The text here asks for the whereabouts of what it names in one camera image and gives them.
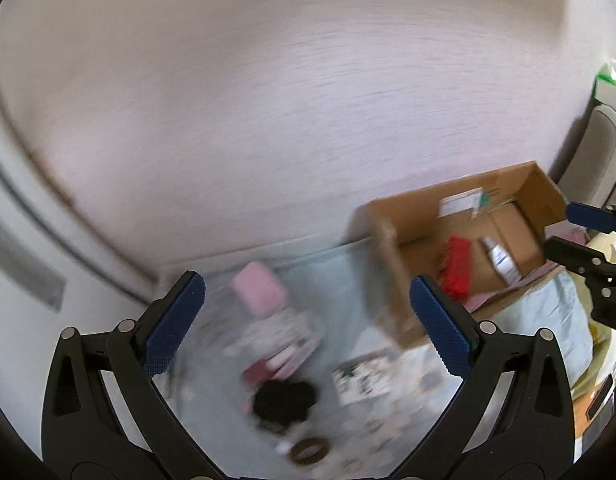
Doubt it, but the red plastic item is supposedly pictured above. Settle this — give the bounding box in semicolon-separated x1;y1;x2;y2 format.
438;236;473;298

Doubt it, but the white door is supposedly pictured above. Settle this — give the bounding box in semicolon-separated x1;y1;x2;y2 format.
0;60;161;461

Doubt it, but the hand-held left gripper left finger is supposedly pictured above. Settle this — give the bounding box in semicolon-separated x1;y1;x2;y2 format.
40;270;215;472

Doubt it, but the red and white bottle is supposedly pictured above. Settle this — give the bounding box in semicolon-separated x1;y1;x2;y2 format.
242;350;309;385

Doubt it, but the brown ring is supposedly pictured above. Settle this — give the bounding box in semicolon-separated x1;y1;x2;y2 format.
288;437;330;465

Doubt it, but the white tube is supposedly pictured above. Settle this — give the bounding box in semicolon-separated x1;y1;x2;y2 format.
482;237;523;283

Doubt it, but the black round item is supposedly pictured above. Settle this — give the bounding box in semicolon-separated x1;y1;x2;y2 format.
252;381;318;426

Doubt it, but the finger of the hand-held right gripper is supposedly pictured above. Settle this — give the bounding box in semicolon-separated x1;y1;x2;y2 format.
565;201;616;236
543;236;616;291

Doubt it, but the grey chair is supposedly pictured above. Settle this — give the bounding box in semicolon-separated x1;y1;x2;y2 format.
558;105;616;202

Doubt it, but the brown cardboard box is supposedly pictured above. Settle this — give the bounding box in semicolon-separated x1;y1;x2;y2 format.
365;161;571;348

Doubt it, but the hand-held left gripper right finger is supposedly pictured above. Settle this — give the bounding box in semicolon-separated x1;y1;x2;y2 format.
398;275;575;476

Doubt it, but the blue floral blanket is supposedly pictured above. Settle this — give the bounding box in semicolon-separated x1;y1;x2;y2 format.
158;240;595;480

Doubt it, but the orange printed box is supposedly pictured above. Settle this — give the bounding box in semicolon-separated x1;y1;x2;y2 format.
584;375;616;421

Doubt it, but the white plastic bag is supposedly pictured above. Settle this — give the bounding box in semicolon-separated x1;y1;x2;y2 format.
223;305;323;361

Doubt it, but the pink folded cloth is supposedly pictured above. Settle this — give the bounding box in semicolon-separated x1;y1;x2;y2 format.
232;261;285;317

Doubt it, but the printed card packet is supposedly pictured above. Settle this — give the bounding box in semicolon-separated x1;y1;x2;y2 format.
332;352;400;407

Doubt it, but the green white packet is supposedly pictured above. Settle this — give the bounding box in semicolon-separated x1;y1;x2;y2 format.
593;60;616;117

